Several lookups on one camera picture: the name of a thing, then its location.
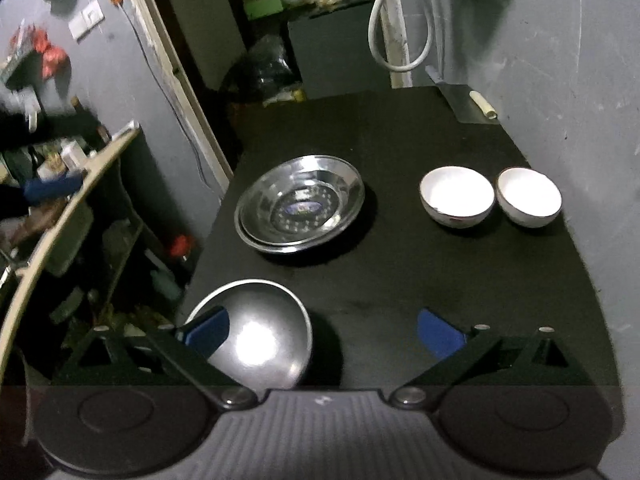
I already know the green bottle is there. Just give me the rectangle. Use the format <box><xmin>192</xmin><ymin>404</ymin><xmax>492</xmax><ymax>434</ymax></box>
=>
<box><xmin>150</xmin><ymin>267</ymin><xmax>182</xmax><ymax>301</ymax></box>

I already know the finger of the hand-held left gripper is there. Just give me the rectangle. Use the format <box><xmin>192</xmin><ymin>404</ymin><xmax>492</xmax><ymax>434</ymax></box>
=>
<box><xmin>22</xmin><ymin>172</ymin><xmax>83</xmax><ymax>201</ymax></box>

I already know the wooden counter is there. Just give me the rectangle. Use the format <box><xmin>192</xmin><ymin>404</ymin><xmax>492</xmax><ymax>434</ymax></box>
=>
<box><xmin>0</xmin><ymin>120</ymin><xmax>143</xmax><ymax>356</ymax></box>

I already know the thin wall cable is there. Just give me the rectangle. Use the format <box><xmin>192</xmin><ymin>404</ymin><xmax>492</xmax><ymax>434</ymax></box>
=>
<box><xmin>120</xmin><ymin>5</ymin><xmax>208</xmax><ymax>183</ymax></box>

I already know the large steel basin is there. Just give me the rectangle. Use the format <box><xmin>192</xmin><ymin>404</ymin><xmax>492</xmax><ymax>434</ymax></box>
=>
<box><xmin>237</xmin><ymin>160</ymin><xmax>366</xmax><ymax>254</ymax></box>

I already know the dark kitchen cleaver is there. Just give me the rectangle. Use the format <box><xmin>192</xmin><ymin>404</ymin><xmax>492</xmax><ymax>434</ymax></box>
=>
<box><xmin>425</xmin><ymin>66</ymin><xmax>501</xmax><ymax>123</ymax></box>

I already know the stainless steel bowl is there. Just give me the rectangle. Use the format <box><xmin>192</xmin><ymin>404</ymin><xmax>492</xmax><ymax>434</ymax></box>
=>
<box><xmin>182</xmin><ymin>280</ymin><xmax>313</xmax><ymax>391</ymax></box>

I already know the white ceramic bowl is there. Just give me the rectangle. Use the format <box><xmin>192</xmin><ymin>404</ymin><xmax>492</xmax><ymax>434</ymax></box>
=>
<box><xmin>419</xmin><ymin>166</ymin><xmax>497</xmax><ymax>228</ymax></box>
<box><xmin>496</xmin><ymin>167</ymin><xmax>563</xmax><ymax>229</ymax></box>

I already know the green box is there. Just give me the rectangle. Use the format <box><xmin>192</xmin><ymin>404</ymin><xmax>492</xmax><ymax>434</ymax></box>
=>
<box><xmin>242</xmin><ymin>0</ymin><xmax>283</xmax><ymax>21</ymax></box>

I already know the black plastic bag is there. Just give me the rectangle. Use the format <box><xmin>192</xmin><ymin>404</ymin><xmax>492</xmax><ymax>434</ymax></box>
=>
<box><xmin>220</xmin><ymin>35</ymin><xmax>303</xmax><ymax>106</ymax></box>

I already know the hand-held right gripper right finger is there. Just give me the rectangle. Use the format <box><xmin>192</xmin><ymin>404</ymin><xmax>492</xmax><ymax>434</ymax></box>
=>
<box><xmin>390</xmin><ymin>307</ymin><xmax>593</xmax><ymax>410</ymax></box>

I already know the cream door frame post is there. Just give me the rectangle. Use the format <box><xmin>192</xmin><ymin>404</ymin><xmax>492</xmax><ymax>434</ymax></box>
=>
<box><xmin>370</xmin><ymin>0</ymin><xmax>413</xmax><ymax>88</ymax></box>
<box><xmin>117</xmin><ymin>0</ymin><xmax>236</xmax><ymax>196</ymax></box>

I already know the stainless steel plate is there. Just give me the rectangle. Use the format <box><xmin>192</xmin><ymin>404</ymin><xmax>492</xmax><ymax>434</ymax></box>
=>
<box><xmin>235</xmin><ymin>155</ymin><xmax>366</xmax><ymax>248</ymax></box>

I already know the white wall switch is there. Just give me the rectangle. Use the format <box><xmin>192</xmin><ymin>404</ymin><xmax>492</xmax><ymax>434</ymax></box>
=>
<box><xmin>67</xmin><ymin>2</ymin><xmax>106</xmax><ymax>41</ymax></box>

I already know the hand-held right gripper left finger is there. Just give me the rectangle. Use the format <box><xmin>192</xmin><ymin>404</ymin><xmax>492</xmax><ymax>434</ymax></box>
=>
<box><xmin>50</xmin><ymin>306</ymin><xmax>258</xmax><ymax>411</ymax></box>

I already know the white cylindrical stick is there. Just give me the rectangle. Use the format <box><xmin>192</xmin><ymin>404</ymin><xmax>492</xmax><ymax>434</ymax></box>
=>
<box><xmin>469</xmin><ymin>90</ymin><xmax>500</xmax><ymax>120</ymax></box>

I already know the white hose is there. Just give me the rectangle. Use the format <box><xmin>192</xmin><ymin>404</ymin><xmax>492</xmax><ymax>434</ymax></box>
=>
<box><xmin>368</xmin><ymin>0</ymin><xmax>432</xmax><ymax>72</ymax></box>

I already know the dark grey box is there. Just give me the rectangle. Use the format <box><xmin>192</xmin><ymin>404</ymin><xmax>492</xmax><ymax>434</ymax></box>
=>
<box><xmin>287</xmin><ymin>2</ymin><xmax>391</xmax><ymax>101</ymax></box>

